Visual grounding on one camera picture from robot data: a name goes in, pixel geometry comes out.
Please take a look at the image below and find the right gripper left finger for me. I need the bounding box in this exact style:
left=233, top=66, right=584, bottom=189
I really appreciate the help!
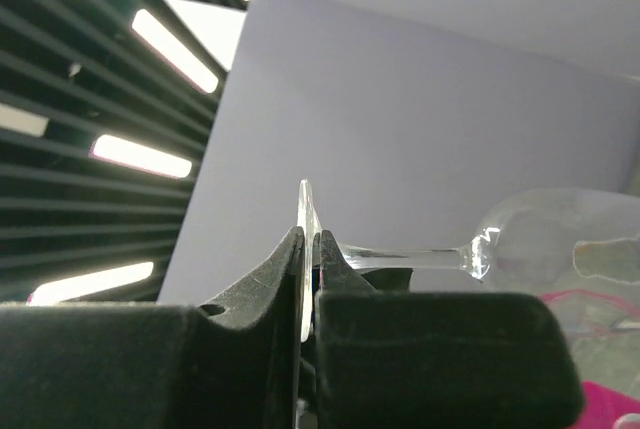
left=1, top=227, right=304, bottom=428

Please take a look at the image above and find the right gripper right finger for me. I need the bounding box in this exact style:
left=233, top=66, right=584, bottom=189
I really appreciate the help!
left=314, top=231, right=584, bottom=428

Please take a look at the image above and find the clear wine glass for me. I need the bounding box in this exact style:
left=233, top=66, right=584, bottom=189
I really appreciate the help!
left=295, top=178, right=640, bottom=340

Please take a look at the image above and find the back pink wine glass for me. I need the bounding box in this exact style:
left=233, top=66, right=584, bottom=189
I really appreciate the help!
left=541, top=290, right=639, bottom=428

